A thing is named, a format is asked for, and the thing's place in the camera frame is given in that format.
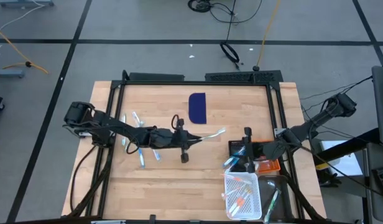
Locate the black perforated plastic basket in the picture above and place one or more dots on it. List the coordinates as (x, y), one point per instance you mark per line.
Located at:
(235, 143)

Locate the grey floor base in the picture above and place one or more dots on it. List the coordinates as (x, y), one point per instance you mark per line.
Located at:
(8, 73)
(23, 3)

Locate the green toothbrush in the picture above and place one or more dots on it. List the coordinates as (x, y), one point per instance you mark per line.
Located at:
(274, 202)
(124, 119)
(214, 133)
(137, 119)

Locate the black flat box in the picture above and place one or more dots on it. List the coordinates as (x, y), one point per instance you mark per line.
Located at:
(155, 76)

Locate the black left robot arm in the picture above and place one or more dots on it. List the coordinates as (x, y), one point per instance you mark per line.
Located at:
(101, 119)

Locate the blue toothbrush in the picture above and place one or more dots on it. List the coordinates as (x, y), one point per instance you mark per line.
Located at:
(156, 155)
(141, 158)
(240, 152)
(229, 162)

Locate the grey desk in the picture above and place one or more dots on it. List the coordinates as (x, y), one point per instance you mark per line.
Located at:
(375, 211)

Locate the black diagonal strut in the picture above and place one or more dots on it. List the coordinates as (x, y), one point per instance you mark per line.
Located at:
(350, 144)

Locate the white sheet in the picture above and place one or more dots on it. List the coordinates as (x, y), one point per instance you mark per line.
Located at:
(347, 161)

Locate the white perforated plastic basket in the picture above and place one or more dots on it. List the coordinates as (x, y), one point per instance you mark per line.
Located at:
(255, 211)

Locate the dark blue cloth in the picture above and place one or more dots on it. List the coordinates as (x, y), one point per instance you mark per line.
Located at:
(197, 109)

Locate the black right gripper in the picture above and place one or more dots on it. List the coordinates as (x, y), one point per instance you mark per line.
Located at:
(249, 146)

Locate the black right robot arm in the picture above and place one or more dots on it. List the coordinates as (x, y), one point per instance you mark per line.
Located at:
(306, 129)

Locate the black perforated panel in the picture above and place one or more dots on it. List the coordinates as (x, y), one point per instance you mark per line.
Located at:
(241, 76)

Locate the dark grey plastic bin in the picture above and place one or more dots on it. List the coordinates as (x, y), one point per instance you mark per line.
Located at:
(284, 199)

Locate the black table frame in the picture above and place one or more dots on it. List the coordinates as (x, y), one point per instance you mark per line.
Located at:
(194, 83)

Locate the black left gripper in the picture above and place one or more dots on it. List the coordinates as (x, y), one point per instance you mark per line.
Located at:
(163, 138)

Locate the silver control box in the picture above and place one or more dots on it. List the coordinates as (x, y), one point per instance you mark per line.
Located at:
(82, 133)

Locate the orange perforated plastic basket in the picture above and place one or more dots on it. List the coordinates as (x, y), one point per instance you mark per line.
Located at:
(269, 166)

